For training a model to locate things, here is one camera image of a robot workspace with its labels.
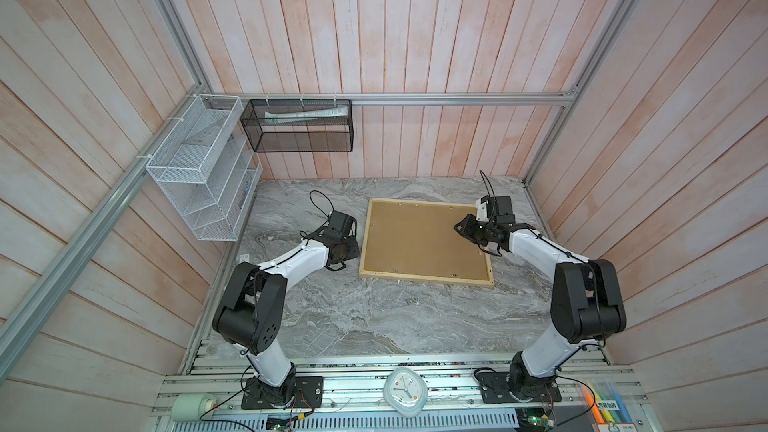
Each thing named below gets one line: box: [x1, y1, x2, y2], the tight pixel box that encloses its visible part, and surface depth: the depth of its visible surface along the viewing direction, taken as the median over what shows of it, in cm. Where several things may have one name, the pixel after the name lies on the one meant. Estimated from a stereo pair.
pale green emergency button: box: [171, 393, 217, 422], surface depth 67 cm
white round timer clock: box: [383, 367, 429, 418], surface depth 73 cm
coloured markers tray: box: [579, 381, 638, 432], surface depth 71 cm
